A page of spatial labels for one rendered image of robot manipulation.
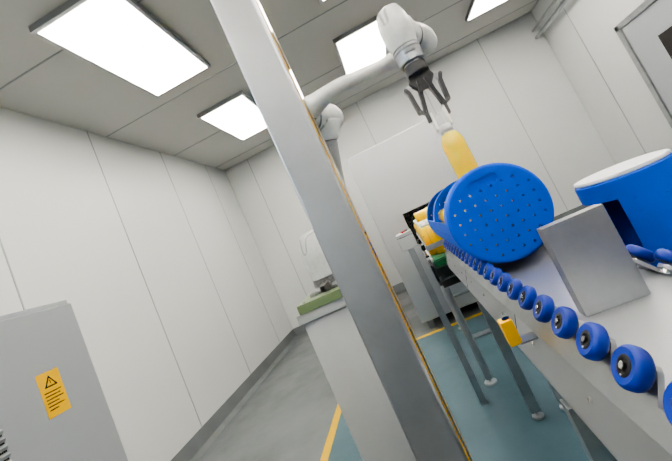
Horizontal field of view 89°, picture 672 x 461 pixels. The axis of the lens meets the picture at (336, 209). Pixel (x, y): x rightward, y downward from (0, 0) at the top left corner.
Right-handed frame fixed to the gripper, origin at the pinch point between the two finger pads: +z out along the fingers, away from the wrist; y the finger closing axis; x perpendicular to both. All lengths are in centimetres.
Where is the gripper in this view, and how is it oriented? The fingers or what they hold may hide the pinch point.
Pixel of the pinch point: (440, 119)
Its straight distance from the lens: 119.8
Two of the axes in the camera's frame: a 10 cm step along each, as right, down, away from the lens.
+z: 4.1, 9.1, -0.9
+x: 1.8, 0.2, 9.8
